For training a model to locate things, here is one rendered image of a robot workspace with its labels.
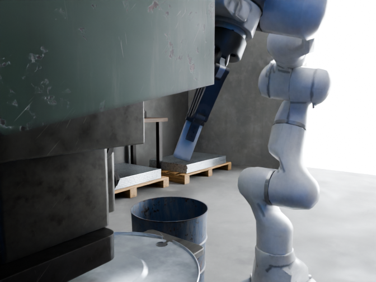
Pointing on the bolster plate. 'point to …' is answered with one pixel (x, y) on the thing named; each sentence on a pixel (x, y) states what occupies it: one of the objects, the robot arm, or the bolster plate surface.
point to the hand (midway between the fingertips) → (187, 140)
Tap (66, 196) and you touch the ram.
